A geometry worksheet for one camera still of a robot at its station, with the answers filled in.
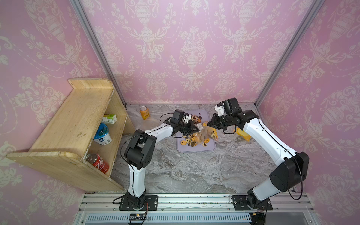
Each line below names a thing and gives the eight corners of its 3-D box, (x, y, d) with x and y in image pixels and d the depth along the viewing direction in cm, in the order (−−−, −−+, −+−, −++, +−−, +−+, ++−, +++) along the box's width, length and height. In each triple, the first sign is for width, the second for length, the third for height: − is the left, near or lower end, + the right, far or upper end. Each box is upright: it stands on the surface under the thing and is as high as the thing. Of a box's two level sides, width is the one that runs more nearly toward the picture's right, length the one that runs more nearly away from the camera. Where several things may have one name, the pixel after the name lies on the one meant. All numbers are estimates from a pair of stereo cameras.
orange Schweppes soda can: (141, 118, 114) (137, 108, 105) (146, 113, 116) (143, 104, 108) (146, 122, 111) (143, 112, 102) (152, 118, 114) (149, 108, 105)
